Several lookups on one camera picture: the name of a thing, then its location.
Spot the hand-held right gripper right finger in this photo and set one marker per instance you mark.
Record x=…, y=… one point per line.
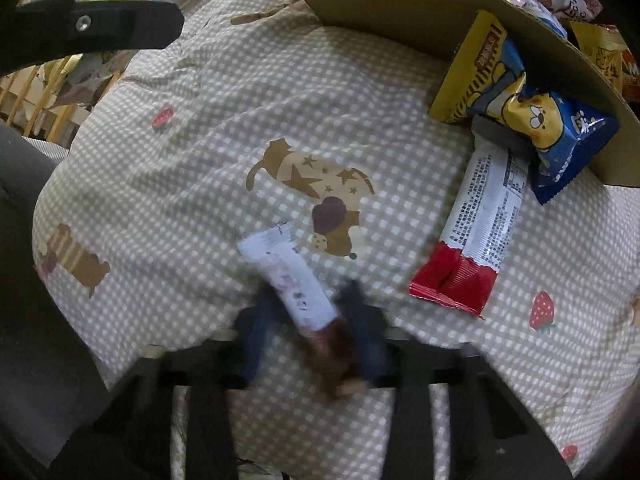
x=367, y=340

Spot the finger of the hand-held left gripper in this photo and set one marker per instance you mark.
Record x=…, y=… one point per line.
x=125, y=22

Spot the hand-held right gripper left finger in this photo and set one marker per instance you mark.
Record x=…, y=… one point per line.
x=255, y=345

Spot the white brown snack bar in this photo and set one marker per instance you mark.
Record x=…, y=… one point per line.
x=300, y=285

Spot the brown cardboard box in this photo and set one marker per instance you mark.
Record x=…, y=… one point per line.
x=400, y=5

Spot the orange yellow snack bag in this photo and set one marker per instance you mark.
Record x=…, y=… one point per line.
x=605, y=55

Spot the beige checked printed blanket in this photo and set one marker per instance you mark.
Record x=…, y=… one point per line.
x=200, y=160

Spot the white red wafer bar packet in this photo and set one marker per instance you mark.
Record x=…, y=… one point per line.
x=490, y=210

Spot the grey upholstered seat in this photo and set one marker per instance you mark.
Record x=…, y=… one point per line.
x=30, y=260

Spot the yellow blue dog snack packet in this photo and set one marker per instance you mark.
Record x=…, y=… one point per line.
x=540, y=120

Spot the blue white snack packet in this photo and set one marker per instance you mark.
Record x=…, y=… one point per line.
x=545, y=15

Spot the wooden slatted rail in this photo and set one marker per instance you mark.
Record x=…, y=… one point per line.
x=45, y=90

